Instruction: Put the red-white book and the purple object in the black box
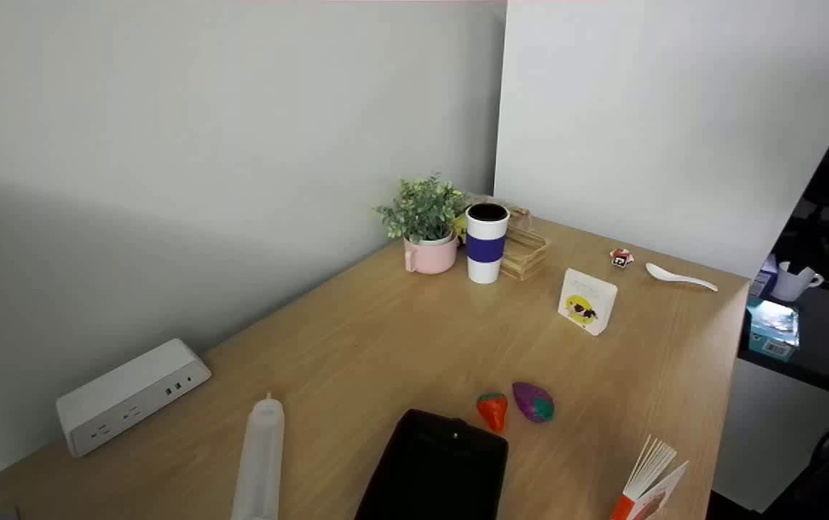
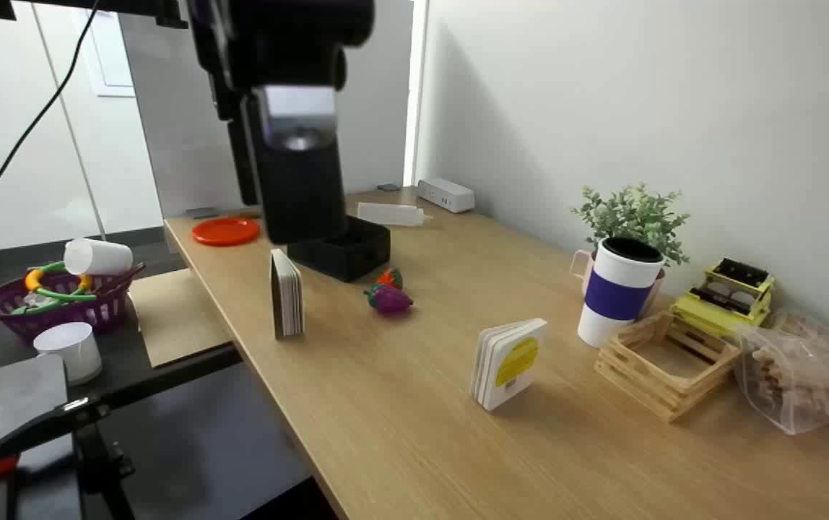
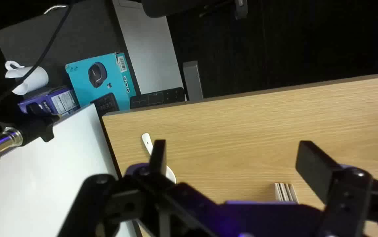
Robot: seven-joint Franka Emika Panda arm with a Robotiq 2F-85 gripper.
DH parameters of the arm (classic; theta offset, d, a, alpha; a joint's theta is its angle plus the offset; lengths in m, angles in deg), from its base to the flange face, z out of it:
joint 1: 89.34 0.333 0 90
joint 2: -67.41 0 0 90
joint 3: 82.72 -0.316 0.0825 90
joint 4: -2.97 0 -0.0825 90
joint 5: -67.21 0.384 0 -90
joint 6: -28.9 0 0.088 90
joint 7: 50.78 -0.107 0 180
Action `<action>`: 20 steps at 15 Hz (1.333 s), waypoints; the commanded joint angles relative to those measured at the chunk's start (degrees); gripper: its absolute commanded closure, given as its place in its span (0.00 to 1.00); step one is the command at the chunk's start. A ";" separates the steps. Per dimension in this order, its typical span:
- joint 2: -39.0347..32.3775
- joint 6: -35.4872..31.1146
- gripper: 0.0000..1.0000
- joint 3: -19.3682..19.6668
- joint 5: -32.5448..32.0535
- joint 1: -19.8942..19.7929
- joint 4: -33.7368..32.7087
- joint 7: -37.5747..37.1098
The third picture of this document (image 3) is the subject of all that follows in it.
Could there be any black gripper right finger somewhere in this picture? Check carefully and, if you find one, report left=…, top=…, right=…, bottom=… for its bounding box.
left=295, top=141, right=343, bottom=203

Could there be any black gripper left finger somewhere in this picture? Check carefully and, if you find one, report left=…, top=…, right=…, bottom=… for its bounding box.
left=148, top=140, right=165, bottom=174

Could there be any teal product box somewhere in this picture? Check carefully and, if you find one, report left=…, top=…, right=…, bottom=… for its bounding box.
left=64, top=53, right=136, bottom=111

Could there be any purple white small box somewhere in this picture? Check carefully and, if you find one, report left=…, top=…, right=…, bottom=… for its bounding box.
left=18, top=87, right=79, bottom=116

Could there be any white flat board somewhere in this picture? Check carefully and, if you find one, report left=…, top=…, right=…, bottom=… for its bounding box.
left=0, top=107, right=117, bottom=237

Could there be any grey computer case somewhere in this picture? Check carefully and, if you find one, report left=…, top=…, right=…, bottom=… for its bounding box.
left=0, top=0, right=181, bottom=94

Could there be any black cable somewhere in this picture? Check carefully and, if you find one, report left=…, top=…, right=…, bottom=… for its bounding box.
left=0, top=0, right=76, bottom=103

